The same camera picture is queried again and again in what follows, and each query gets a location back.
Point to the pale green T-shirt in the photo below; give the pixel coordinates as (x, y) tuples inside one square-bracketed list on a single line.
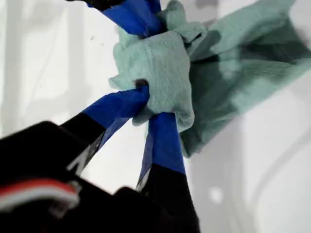
[(165, 72)]

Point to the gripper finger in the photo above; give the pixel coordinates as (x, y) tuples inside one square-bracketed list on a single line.
[(162, 145), (126, 17), (154, 14), (114, 109)]

